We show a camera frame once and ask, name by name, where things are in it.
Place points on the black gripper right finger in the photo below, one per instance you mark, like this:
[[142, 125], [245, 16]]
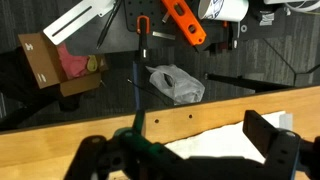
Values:
[[283, 153]]

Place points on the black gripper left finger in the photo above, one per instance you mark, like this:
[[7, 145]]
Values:
[[100, 156]]

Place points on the white cloth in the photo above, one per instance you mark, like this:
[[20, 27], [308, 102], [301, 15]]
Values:
[[220, 143]]

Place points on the pink cloth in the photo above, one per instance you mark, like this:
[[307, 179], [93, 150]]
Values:
[[71, 63]]

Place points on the blue stick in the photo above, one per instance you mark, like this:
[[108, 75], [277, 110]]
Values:
[[136, 86]]

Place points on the yellow object in box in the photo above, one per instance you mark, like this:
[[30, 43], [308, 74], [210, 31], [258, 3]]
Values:
[[92, 63]]

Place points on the clear plastic bag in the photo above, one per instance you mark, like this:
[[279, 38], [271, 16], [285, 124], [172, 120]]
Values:
[[180, 83]]

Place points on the open cardboard box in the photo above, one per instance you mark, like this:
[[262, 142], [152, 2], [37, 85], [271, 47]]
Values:
[[40, 63]]

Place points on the black pen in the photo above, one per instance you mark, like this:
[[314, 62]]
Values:
[[108, 26]]

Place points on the white washer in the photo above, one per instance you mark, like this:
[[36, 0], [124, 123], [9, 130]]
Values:
[[244, 28]]

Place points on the small metal ruler strip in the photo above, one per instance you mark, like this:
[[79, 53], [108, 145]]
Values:
[[163, 35]]

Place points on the white slotted metal plate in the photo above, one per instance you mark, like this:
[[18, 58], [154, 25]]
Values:
[[73, 20]]

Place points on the black perforated board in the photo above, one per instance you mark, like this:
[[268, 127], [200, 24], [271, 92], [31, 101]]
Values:
[[153, 13]]

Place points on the white paper bucket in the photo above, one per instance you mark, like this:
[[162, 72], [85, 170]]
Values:
[[223, 9]]

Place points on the orange spirit level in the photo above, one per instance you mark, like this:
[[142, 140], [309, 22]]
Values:
[[186, 20]]

